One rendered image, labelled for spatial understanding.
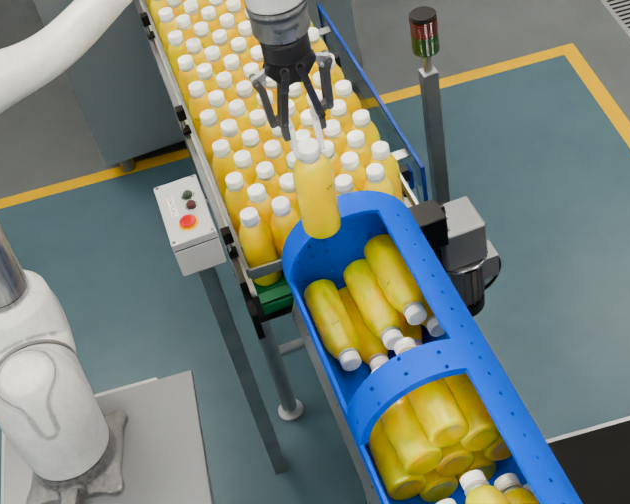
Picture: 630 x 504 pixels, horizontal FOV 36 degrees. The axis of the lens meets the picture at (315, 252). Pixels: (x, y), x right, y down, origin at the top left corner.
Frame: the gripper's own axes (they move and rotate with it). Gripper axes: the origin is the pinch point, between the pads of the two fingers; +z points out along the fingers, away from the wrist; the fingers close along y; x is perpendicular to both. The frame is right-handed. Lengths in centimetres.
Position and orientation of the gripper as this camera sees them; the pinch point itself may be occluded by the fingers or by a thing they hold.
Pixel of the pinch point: (305, 133)
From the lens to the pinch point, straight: 162.9
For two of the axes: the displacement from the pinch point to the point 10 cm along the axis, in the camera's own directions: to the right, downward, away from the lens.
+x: -3.1, -6.6, 6.8
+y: 9.4, -3.3, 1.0
